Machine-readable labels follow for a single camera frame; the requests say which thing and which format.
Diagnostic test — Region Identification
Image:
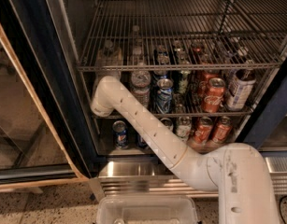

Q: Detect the clear plastic bin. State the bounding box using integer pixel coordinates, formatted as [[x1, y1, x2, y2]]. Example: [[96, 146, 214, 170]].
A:
[[96, 194, 198, 224]]

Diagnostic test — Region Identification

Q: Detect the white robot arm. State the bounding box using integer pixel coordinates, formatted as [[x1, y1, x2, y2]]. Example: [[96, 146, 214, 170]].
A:
[[91, 49, 280, 224]]

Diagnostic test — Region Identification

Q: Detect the rear red Coca-Cola can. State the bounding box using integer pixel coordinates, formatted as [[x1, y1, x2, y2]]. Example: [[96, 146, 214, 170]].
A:
[[197, 55, 220, 98]]

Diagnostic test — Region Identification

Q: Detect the blue Pepsi can middle shelf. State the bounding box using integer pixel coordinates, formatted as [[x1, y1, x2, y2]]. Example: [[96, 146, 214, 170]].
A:
[[155, 78, 173, 114]]

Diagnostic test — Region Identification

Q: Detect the right Pepsi can bottom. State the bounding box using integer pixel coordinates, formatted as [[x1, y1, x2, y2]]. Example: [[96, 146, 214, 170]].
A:
[[136, 133, 149, 149]]

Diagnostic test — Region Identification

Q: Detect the front clear water bottle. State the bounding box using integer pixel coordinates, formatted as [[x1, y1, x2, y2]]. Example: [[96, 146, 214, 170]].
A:
[[129, 46, 151, 108]]

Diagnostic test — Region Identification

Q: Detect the left Pepsi can bottom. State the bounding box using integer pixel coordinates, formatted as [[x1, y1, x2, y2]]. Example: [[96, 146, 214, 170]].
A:
[[112, 120, 128, 149]]

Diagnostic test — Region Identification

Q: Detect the front red Coca-Cola can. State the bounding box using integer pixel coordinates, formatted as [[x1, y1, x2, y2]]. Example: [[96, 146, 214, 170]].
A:
[[201, 77, 225, 113]]

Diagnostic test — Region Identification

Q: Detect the right white-green can bottom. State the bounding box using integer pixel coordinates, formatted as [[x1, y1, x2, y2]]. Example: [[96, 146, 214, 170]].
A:
[[175, 117, 192, 142]]

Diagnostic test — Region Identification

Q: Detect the middle wire fridge shelf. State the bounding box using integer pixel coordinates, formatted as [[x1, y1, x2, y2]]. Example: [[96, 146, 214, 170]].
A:
[[91, 77, 259, 119]]

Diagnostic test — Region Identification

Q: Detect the left red can bottom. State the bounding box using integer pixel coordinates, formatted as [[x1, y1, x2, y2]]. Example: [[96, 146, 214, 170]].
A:
[[193, 117, 213, 147]]

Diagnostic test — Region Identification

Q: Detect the red coca-cola can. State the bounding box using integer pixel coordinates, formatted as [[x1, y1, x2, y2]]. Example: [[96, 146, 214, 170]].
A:
[[197, 55, 220, 98], [201, 77, 225, 113]]

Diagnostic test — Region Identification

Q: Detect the wire fridge shelf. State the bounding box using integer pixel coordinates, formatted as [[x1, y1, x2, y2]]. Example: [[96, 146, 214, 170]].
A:
[[78, 0, 287, 72], [91, 77, 259, 119]]

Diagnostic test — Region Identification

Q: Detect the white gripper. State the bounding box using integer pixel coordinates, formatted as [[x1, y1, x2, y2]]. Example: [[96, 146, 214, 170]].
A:
[[95, 47, 122, 80]]

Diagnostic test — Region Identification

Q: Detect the white labelled coffee bottle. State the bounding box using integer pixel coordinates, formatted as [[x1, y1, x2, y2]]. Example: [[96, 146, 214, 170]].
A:
[[226, 69, 256, 111]]

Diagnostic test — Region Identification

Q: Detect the glass fridge door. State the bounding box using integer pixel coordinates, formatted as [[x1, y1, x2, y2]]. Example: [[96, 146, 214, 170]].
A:
[[0, 0, 95, 192]]

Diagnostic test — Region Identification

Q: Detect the dark blue fridge frame post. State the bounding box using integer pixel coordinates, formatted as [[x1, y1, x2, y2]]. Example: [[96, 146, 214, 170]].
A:
[[236, 57, 287, 148]]

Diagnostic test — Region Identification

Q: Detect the black cable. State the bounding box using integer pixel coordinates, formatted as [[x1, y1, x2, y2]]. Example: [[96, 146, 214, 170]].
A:
[[279, 195, 287, 224]]

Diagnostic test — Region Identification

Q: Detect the stainless fridge base grille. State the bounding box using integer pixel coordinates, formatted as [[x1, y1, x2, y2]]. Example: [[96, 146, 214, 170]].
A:
[[98, 157, 287, 198]]

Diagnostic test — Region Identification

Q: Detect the left white-green can bottom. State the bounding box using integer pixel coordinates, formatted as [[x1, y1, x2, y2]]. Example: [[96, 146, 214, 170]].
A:
[[160, 118, 174, 131]]

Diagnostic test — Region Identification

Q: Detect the green soda can middle shelf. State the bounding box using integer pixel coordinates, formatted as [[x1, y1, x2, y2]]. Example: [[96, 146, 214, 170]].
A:
[[177, 69, 191, 94]]

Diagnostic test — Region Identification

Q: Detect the white-green can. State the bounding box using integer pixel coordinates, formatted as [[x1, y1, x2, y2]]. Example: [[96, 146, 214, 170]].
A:
[[175, 117, 192, 142], [160, 118, 174, 131]]

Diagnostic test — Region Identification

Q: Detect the upper wire fridge shelf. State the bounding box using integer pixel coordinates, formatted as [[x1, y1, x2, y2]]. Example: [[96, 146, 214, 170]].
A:
[[78, 0, 287, 72]]

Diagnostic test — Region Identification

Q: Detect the pepsi can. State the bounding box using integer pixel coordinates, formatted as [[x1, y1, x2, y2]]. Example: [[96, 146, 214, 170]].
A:
[[136, 133, 149, 149], [112, 120, 128, 149]]

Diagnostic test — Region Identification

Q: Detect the right red can bottom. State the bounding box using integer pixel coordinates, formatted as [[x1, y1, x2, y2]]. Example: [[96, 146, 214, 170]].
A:
[[211, 116, 232, 144]]

